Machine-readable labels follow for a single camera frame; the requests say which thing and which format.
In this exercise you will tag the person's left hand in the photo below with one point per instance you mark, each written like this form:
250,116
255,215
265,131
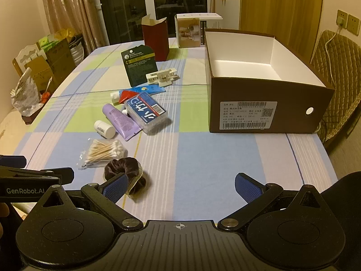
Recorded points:
3,210

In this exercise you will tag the white wooden chair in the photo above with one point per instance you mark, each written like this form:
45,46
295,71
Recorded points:
24,55

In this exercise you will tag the dark green packaging card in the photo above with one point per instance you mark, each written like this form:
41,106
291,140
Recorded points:
138,65

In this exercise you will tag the clear plastic bag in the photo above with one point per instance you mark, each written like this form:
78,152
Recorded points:
24,93

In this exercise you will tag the glass door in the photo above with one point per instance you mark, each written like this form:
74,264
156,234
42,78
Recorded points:
127,5

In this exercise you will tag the yellow curtain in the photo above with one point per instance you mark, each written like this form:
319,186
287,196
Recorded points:
282,2

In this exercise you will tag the red candy wrapper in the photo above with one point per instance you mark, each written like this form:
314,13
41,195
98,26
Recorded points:
124,99

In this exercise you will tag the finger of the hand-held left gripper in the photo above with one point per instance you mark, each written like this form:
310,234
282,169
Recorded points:
66,175
14,161

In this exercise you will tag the white hair claw clip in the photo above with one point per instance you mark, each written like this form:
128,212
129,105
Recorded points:
162,76

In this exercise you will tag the beige wall socket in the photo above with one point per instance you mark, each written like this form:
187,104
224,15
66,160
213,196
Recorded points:
353,24
341,17

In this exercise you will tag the purple tube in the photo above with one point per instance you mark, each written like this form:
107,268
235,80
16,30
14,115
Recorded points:
120,121

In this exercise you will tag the small cardboard carton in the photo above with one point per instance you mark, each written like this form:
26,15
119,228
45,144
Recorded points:
39,73

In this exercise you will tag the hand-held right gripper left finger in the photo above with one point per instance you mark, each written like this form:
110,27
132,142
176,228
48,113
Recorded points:
115,187

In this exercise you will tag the blue tube with white cap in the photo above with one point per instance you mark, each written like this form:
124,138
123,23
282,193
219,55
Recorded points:
146,90

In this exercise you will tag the small white bottle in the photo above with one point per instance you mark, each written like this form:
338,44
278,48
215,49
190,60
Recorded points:
104,129

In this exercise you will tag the white and brown product box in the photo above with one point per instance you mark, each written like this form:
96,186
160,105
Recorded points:
187,34

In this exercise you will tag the dark red carton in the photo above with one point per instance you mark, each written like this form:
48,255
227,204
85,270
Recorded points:
155,42

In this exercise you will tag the bag of cotton swabs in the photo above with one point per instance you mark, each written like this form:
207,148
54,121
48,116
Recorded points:
104,149

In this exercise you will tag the brown velvet scrunchie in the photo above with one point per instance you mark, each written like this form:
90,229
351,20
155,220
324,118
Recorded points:
118,166

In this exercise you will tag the brown cardboard box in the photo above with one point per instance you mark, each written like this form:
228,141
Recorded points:
239,98

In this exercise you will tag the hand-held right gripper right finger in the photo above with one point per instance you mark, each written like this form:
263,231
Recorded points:
248,187

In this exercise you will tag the clear case with blue label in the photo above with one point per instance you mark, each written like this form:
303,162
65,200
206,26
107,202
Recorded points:
143,110

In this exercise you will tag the green packets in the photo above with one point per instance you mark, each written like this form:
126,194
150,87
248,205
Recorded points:
48,41

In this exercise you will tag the checked tablecloth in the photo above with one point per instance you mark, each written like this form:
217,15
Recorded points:
197,161

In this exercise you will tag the grey striped bag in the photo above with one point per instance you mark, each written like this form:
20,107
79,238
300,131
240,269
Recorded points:
76,49

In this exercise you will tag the yellow plastic bag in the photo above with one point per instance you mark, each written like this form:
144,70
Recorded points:
66,34

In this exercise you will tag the beige patterned curtain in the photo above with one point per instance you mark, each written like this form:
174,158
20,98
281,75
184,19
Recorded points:
67,2

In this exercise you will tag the large cardboard carton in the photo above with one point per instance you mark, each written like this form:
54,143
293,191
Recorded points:
59,56

